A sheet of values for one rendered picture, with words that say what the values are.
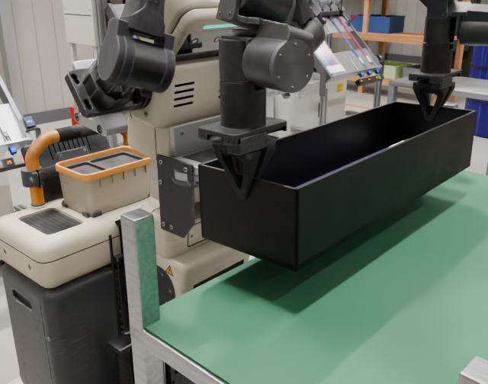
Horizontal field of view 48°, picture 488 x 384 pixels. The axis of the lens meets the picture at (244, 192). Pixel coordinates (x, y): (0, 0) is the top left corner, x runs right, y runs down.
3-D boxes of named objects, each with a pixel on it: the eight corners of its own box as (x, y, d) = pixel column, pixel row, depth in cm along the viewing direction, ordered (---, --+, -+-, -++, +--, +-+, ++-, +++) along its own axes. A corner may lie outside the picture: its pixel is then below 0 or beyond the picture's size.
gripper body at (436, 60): (460, 78, 111) (465, 40, 108) (439, 86, 104) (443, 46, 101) (429, 75, 115) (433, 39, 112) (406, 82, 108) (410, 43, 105)
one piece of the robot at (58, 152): (30, 234, 146) (0, 152, 145) (136, 197, 171) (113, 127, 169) (48, 228, 138) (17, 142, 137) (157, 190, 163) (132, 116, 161)
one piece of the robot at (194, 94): (82, 301, 134) (74, 45, 106) (196, 248, 160) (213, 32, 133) (152, 360, 119) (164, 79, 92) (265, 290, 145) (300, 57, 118)
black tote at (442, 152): (390, 152, 121) (394, 100, 117) (470, 166, 110) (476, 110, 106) (200, 237, 81) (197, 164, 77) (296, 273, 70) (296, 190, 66)
